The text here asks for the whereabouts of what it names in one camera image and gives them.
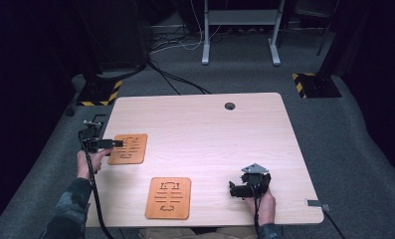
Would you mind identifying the white floor cables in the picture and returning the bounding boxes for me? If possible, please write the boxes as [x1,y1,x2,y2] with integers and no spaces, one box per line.
[149,0,223,55]

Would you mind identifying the orange wooden board with cutouts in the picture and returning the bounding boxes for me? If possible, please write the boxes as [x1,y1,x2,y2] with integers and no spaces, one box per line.
[106,132,149,166]
[144,176,192,221]

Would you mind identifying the black floor cables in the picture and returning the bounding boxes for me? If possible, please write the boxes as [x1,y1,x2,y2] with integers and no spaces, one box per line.
[146,59,213,96]

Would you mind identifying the white metal table frame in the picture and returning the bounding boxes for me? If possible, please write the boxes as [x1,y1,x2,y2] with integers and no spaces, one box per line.
[201,0,287,67]

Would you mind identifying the person's right hand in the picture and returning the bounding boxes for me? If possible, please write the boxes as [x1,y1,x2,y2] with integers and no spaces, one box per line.
[244,188,277,227]

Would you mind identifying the person's left hand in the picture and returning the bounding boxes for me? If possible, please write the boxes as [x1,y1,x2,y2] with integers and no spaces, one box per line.
[77,147,113,182]

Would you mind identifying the thick black gripper cable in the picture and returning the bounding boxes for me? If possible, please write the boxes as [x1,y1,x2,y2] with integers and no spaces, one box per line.
[78,129,115,239]

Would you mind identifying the thin black cable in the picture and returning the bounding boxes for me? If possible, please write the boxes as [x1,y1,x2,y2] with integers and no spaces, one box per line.
[250,185,263,239]

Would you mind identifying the black clamp cable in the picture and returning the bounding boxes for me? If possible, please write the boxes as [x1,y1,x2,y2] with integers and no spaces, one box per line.
[326,210,347,239]

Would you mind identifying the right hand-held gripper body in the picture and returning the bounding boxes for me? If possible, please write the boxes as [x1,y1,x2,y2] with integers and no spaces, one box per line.
[238,162,273,200]

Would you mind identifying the dark cabinet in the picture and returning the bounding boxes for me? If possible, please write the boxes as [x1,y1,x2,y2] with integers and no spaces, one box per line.
[74,0,150,73]

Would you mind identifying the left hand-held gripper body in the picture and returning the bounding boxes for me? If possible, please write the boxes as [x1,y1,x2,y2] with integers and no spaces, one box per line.
[81,119,103,154]

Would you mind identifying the black stand base striped edge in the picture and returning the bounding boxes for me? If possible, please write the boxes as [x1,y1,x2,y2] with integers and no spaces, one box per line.
[76,77,123,108]
[291,72,343,100]

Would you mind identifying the grey table edge clamp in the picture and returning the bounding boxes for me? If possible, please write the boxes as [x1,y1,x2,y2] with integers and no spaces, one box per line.
[304,198,332,213]

